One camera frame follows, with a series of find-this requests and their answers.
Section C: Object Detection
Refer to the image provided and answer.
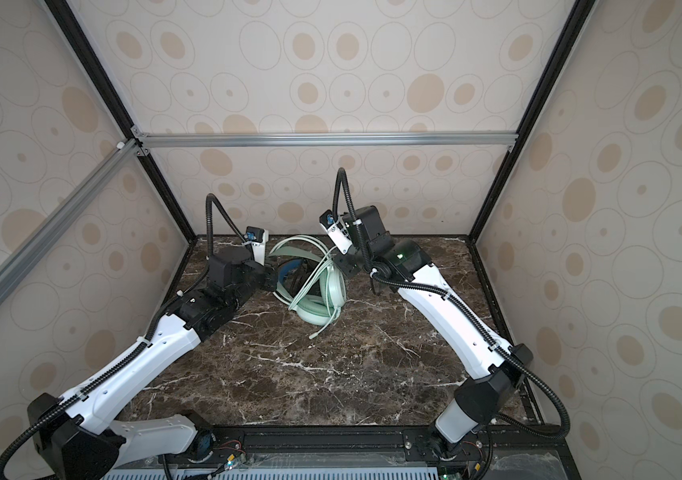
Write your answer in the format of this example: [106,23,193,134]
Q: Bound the mint green headphones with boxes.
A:
[269,235,347,338]

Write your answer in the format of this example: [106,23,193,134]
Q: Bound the black blue gaming headphones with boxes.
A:
[276,258,318,303]

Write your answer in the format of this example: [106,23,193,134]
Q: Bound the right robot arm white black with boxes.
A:
[319,206,532,445]

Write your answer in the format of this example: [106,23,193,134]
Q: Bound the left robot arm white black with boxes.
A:
[28,244,276,479]

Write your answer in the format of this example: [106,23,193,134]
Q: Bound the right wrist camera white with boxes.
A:
[319,210,353,255]

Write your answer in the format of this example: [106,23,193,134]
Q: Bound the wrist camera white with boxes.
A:
[245,226,269,265]
[319,210,353,255]

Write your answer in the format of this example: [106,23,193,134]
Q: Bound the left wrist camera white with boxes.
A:
[245,226,269,265]

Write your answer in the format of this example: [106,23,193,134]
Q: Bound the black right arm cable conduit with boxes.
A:
[331,167,571,439]

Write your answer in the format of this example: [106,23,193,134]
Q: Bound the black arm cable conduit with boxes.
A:
[0,193,252,480]
[331,167,571,439]

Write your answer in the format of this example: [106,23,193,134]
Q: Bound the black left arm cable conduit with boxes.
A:
[0,193,252,480]

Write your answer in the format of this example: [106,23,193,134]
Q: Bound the aluminium rail back horizontal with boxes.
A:
[138,131,518,148]

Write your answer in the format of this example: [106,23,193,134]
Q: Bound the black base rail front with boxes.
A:
[100,424,582,480]

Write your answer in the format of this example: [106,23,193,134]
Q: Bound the aluminium rail left diagonal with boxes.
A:
[0,139,138,306]

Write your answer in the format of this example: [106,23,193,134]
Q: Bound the black corner frame post left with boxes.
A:
[43,0,197,244]

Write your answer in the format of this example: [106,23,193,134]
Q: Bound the black corner frame post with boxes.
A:
[43,0,197,244]
[467,0,596,246]

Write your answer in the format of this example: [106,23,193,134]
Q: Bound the black corner frame post right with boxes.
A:
[467,0,596,246]

